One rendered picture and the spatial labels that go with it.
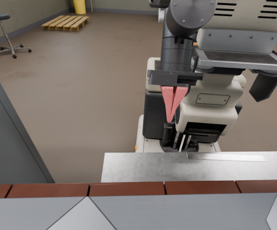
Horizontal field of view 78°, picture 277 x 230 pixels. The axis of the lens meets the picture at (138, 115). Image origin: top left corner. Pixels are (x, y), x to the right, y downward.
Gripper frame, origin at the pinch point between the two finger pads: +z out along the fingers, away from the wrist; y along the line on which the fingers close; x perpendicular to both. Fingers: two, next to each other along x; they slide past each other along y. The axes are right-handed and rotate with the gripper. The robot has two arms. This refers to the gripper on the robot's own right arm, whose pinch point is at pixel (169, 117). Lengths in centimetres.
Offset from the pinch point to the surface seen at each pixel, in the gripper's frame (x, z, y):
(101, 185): 1.0, 18.2, -14.2
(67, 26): 416, -110, -217
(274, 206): -1.7, 17.2, 23.7
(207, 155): 28.4, 21.2, 20.0
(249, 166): 25.7, 22.9, 34.7
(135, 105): 166, 29, -20
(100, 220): -7.2, 19.6, -12.0
